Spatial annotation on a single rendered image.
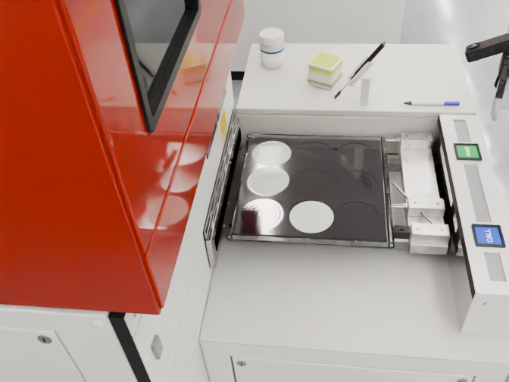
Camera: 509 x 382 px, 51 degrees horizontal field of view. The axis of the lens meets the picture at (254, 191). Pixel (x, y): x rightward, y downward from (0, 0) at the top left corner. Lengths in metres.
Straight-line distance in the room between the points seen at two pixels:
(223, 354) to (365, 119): 0.70
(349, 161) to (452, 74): 0.42
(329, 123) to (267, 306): 0.54
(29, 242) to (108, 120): 0.21
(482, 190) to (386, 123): 0.33
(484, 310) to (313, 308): 0.34
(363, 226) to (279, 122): 0.41
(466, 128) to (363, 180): 0.29
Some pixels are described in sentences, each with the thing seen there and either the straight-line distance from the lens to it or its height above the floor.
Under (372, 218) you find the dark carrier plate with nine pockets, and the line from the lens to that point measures 1.25.
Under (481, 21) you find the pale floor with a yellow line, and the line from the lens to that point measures 4.09.
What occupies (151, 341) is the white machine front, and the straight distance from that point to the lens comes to 0.85.
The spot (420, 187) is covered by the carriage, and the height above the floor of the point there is 0.88.
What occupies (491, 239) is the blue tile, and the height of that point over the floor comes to 0.96.
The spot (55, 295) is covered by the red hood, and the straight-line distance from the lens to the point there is 0.74.
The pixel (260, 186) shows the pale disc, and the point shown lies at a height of 0.90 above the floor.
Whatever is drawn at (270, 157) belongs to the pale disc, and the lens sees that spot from 1.40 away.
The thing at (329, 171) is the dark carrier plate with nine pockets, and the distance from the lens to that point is 1.35.
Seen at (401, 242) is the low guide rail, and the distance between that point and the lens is 1.28.
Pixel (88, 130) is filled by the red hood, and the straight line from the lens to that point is 0.51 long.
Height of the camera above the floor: 1.81
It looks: 44 degrees down
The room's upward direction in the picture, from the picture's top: 5 degrees counter-clockwise
